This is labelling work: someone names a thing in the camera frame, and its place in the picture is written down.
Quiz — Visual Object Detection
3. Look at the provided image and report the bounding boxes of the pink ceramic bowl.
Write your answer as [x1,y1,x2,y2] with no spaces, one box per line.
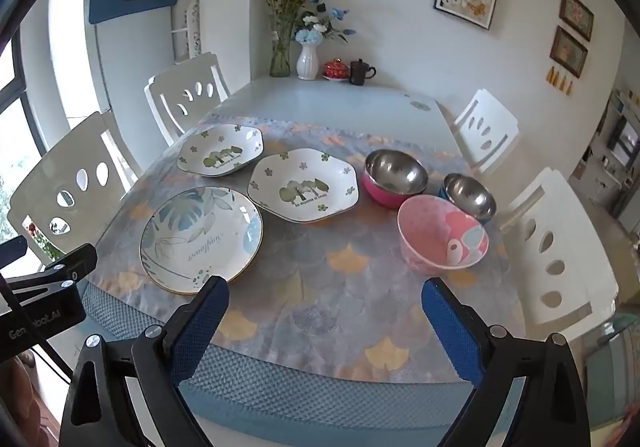
[397,194,490,276]

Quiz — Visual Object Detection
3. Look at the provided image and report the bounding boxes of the blue mesh fabric pad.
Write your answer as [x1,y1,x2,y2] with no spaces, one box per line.
[80,284,481,447]

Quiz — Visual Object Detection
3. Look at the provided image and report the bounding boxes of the small framed picture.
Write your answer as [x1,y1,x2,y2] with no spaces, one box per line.
[559,0,595,42]
[550,26,588,78]

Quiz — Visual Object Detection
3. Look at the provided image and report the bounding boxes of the red teacup with saucer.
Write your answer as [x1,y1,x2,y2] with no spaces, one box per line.
[322,58,351,82]

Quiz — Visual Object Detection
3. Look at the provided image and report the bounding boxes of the yellow hanging ornaments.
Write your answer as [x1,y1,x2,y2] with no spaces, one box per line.
[545,67,576,96]

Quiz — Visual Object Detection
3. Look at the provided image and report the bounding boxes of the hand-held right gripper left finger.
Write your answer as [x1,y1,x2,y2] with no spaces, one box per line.
[60,275,231,447]

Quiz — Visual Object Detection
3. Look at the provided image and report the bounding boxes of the green glass vase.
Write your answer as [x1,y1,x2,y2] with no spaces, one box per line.
[270,39,292,78]

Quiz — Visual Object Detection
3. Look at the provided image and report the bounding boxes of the hexagonal tree print plate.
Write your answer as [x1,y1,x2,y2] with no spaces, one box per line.
[177,123,264,178]
[247,148,360,226]

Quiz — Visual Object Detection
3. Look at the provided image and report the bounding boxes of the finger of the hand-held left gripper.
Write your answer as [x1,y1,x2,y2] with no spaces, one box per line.
[6,243,99,294]
[0,235,29,272]

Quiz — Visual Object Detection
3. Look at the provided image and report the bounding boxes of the white ribbed vase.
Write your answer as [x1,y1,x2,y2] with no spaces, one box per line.
[296,43,320,80]

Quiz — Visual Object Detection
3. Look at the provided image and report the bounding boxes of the pink steel bowl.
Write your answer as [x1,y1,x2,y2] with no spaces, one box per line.
[363,149,429,208]

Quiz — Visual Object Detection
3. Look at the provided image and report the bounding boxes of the white dining chair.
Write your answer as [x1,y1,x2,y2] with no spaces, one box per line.
[450,88,521,172]
[500,167,621,343]
[144,52,232,148]
[7,112,146,253]

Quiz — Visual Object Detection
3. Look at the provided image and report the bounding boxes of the white ornate rack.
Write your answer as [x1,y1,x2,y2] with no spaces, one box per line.
[184,0,202,60]

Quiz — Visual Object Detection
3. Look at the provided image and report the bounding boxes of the blue steel bowl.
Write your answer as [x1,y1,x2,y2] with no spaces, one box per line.
[439,173,497,226]

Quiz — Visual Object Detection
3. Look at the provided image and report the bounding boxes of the dark window frame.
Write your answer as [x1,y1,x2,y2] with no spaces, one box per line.
[0,34,56,248]

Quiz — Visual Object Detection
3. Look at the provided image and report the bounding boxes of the blue artificial flowers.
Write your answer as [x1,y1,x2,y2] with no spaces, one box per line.
[295,0,357,46]

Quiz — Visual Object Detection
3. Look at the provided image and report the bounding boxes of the round leaf print plate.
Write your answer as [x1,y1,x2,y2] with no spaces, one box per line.
[139,187,264,296]

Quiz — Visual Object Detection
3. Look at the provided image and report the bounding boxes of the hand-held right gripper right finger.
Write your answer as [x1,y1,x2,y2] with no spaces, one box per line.
[421,277,591,447]

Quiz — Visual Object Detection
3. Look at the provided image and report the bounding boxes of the brown lidded mug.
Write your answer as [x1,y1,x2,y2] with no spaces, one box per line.
[349,59,377,86]

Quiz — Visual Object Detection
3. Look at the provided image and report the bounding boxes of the leaf pattern tablecloth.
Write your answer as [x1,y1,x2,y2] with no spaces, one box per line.
[82,114,526,385]

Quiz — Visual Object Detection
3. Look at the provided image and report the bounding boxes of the white shelf unit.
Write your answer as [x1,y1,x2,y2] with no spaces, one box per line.
[575,87,640,228]

